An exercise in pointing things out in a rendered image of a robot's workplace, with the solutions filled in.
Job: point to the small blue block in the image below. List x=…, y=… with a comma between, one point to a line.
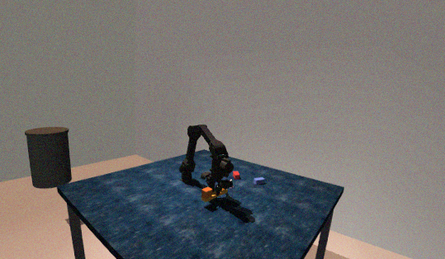
x=258, y=180

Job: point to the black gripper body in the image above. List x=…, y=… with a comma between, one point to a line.
x=216, y=175

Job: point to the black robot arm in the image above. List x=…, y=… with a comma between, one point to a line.
x=216, y=148

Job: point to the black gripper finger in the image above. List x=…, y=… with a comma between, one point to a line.
x=218, y=189
x=211, y=185

